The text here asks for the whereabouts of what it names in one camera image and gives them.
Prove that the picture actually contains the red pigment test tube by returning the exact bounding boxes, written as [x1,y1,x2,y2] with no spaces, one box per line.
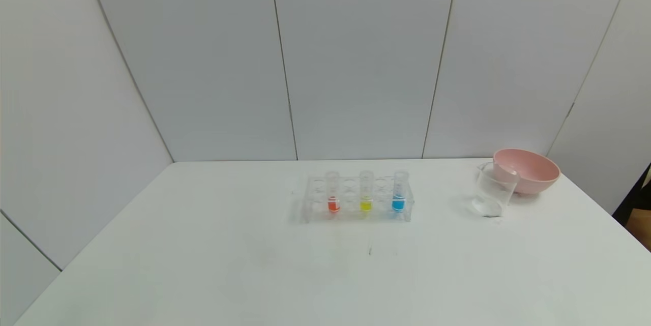
[325,171,341,214]

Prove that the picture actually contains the blue pigment test tube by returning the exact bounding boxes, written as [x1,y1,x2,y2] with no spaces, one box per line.
[392,170,409,213]

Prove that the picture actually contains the clear plastic test tube rack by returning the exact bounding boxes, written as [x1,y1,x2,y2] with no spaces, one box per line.
[300,174,415,224]

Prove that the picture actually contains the yellow pigment test tube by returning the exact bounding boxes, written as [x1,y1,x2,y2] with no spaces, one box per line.
[359,170,374,213]

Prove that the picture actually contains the clear plastic beaker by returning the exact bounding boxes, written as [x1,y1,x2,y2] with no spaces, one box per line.
[471,162,519,218]

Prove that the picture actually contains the pink plastic bowl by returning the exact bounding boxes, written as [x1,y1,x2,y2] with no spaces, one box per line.
[493,149,561,195]

